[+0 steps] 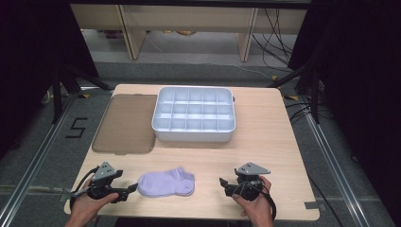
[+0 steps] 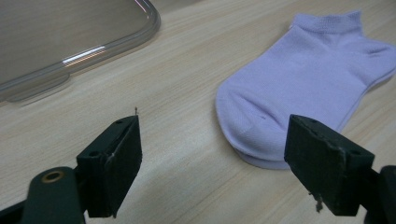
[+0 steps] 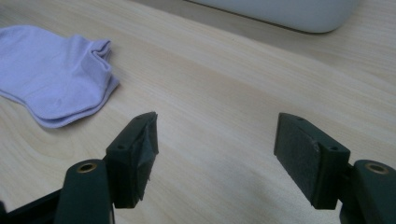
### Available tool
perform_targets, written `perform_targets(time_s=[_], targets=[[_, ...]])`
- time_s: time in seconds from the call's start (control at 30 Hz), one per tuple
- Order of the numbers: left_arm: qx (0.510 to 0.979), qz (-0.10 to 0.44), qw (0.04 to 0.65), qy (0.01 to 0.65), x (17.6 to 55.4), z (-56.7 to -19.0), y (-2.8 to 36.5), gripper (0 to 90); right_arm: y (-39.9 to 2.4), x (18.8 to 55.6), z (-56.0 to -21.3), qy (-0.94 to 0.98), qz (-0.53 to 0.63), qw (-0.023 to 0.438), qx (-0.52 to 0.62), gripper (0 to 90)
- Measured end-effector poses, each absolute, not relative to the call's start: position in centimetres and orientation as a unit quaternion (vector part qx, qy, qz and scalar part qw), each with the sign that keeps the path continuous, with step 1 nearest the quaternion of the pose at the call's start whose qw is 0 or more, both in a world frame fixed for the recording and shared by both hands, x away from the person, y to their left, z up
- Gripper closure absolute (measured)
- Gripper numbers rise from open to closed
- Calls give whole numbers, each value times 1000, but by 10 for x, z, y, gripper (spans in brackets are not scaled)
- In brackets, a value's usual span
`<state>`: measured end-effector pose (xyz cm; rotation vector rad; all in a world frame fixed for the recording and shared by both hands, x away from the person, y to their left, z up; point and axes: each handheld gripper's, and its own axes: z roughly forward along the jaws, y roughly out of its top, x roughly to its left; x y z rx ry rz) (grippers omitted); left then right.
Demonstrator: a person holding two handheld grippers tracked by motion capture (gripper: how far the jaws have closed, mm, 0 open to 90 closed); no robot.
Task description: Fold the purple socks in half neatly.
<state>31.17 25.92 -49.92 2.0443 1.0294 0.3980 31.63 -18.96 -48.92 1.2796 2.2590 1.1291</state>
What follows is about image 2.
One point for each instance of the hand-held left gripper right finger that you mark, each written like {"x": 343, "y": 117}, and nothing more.
{"x": 327, "y": 168}

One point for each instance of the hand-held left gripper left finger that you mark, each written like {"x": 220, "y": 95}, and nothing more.
{"x": 115, "y": 161}

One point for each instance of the pair of lavender ankle socks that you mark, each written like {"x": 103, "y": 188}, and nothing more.
{"x": 299, "y": 87}

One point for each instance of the clear plastic lid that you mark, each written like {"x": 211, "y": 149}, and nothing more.
{"x": 62, "y": 34}

